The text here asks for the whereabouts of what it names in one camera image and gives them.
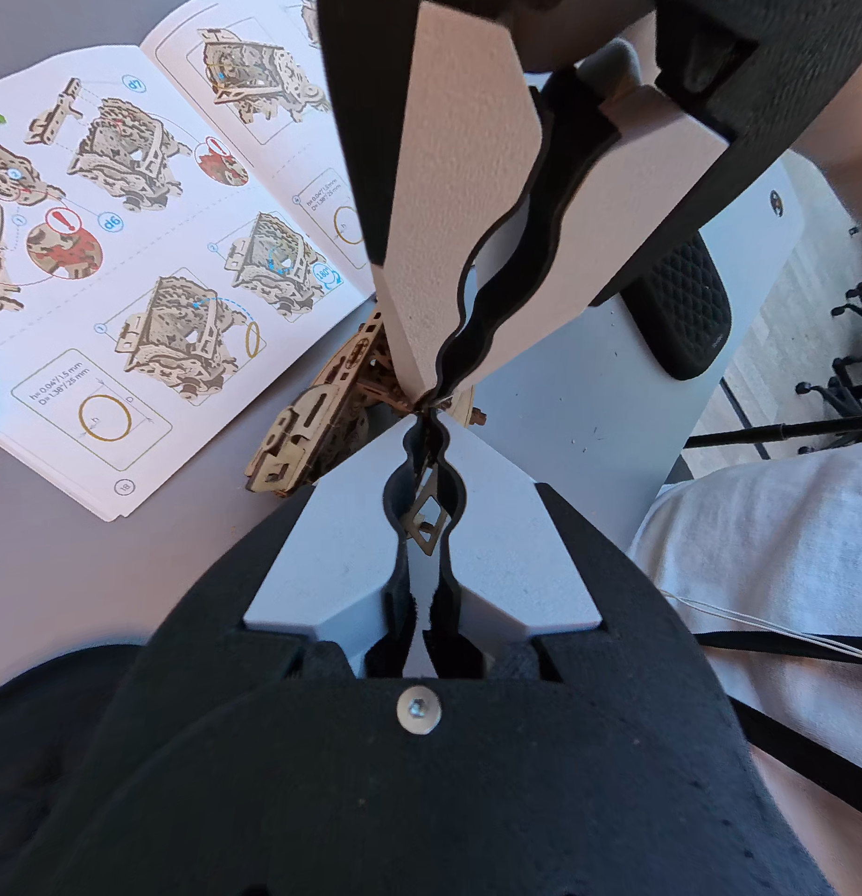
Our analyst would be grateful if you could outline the wooden mechanical model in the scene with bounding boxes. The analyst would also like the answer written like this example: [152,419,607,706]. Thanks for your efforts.
[245,308,488,557]

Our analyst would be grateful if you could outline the person's leg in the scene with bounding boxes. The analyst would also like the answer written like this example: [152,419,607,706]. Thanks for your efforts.
[749,742,862,896]

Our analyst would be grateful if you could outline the white shirt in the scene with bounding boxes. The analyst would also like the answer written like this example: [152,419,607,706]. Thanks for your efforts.
[627,440,862,778]

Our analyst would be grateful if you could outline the open instruction booklet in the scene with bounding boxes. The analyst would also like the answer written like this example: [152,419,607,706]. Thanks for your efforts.
[0,0,377,523]

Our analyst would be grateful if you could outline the black metal rod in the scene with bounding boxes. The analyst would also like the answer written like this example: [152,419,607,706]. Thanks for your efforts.
[683,418,862,450]

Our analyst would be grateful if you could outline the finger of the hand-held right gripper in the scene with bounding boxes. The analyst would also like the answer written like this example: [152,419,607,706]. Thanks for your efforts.
[433,69,733,410]
[370,0,545,410]

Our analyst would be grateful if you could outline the thin white cable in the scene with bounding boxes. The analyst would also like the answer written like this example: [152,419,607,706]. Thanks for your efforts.
[658,591,862,662]

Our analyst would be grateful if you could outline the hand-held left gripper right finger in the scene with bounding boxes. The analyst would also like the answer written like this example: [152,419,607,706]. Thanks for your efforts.
[425,412,604,679]

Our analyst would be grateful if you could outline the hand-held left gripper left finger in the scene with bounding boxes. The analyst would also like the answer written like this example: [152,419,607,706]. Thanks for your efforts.
[244,414,432,679]

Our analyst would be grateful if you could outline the person's right forearm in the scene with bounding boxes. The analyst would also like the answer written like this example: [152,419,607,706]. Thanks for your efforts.
[791,80,862,235]

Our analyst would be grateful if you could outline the black chair bases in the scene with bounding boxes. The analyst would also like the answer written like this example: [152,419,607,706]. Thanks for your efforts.
[795,241,862,442]

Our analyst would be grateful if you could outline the black strap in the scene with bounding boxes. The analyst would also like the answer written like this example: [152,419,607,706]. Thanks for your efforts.
[728,696,862,823]
[690,630,862,666]

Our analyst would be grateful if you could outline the black quilted wrist rest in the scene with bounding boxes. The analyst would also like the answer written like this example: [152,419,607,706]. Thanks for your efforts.
[618,230,734,383]

